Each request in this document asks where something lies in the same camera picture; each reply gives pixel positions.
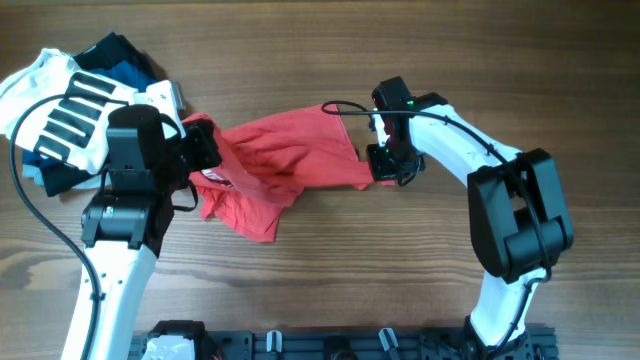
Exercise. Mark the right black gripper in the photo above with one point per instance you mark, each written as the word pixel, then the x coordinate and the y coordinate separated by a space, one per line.
pixel 381 171

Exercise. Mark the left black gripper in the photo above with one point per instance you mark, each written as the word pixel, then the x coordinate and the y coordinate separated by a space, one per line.
pixel 199 135

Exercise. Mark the red printed t-shirt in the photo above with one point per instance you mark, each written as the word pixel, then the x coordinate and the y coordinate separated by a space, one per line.
pixel 268 163

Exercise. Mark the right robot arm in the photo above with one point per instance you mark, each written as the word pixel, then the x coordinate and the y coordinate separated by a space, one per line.
pixel 519 221

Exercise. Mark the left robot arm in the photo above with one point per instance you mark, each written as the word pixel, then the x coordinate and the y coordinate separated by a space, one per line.
pixel 151 156

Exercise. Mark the blue folded shirt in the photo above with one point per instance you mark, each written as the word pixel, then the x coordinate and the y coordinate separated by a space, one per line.
pixel 122 72

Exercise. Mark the white black striped folded shirt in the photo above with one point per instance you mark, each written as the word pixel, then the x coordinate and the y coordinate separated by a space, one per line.
pixel 72 130

